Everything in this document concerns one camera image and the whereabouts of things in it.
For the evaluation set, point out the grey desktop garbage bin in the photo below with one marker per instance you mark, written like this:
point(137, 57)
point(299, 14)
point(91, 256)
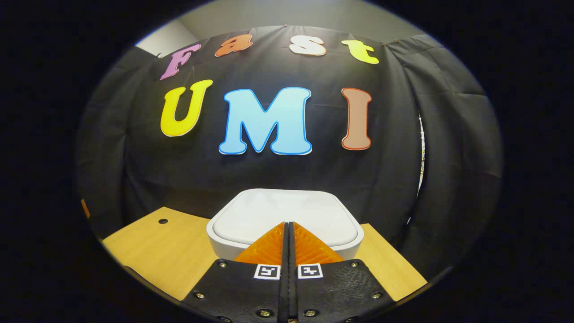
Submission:
point(269, 215)

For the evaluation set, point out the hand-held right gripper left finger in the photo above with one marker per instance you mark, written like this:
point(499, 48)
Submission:
point(242, 291)

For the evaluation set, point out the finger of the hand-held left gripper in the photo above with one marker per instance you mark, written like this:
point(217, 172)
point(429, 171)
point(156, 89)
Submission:
point(85, 208)

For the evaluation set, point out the black backdrop cloth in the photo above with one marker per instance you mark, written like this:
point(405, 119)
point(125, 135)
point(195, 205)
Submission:
point(269, 175)

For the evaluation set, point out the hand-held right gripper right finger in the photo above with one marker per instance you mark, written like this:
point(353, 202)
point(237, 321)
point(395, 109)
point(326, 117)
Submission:
point(336, 291)

